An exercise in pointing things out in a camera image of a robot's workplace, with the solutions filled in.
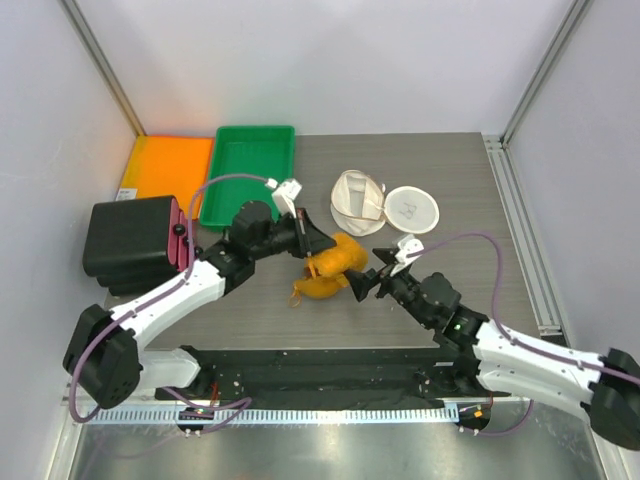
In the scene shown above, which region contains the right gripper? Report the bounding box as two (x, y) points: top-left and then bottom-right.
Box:
(343, 248), (434, 328)

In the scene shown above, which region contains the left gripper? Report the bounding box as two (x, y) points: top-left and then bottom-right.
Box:
(251, 208), (336, 262)

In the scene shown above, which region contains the orange lace bra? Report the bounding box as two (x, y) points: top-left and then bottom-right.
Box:
(289, 232), (368, 307)

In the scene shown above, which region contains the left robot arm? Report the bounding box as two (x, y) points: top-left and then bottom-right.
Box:
(63, 201), (336, 409)

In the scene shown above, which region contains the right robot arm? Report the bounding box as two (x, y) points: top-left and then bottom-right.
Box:
(346, 248), (639, 451)

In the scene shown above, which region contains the green plastic tray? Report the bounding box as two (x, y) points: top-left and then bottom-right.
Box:
(198, 125), (295, 232)

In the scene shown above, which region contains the orange clip file folder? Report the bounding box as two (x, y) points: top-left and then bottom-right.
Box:
(116, 136), (214, 212)

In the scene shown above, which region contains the black pink drawer unit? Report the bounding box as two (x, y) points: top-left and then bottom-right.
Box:
(82, 196), (189, 297)

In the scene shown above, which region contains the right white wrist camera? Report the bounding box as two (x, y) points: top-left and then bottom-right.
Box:
(391, 234), (424, 276)

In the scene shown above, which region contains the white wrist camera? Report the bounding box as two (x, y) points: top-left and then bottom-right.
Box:
(391, 234), (424, 276)
(265, 178), (302, 215)

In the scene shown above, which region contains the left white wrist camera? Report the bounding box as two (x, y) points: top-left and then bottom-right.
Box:
(265, 178), (302, 215)

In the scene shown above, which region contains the white slotted cable duct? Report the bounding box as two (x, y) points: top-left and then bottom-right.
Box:
(90, 403), (459, 426)

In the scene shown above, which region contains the front aluminium rail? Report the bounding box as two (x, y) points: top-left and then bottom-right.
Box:
(60, 379), (610, 407)

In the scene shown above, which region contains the right aluminium frame post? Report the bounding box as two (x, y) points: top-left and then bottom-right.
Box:
(500, 0), (593, 148)

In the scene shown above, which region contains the aluminium frame post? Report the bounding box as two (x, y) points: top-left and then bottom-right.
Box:
(58, 0), (146, 136)
(500, 0), (593, 148)

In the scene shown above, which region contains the left aluminium frame post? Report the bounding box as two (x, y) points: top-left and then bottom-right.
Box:
(58, 0), (146, 136)

